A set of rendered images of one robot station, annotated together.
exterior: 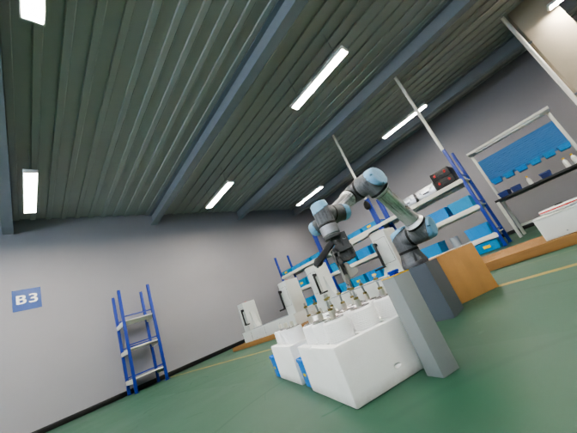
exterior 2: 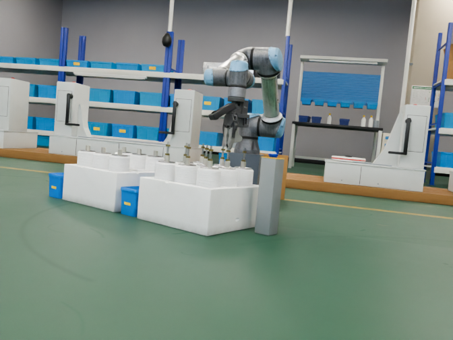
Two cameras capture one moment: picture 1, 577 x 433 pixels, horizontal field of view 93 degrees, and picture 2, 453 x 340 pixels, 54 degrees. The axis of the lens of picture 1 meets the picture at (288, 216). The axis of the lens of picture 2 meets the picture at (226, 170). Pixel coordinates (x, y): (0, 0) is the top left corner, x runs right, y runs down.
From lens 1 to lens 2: 96 cm
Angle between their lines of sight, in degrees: 37
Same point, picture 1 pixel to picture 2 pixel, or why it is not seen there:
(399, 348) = (243, 209)
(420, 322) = (274, 197)
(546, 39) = not seen: outside the picture
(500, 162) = (319, 85)
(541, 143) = (359, 90)
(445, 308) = not seen: hidden behind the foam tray
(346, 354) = (216, 197)
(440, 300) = not seen: hidden behind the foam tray
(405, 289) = (277, 171)
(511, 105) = (363, 30)
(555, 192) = (334, 141)
